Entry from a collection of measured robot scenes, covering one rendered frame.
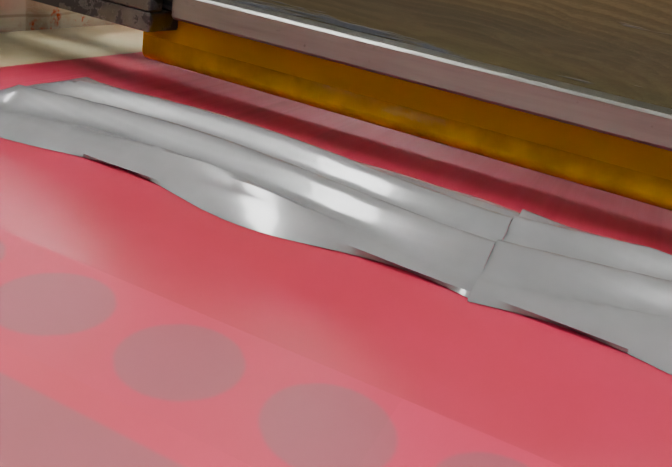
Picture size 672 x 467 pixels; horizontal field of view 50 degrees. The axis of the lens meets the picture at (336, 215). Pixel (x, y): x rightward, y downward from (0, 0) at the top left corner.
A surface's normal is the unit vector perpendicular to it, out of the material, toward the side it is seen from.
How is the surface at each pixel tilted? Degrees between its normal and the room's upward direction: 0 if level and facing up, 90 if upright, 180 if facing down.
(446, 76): 90
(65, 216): 0
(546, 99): 90
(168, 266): 0
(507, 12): 90
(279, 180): 29
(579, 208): 0
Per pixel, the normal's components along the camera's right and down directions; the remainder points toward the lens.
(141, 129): -0.04, -0.63
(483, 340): 0.18, -0.91
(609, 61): -0.41, 0.28
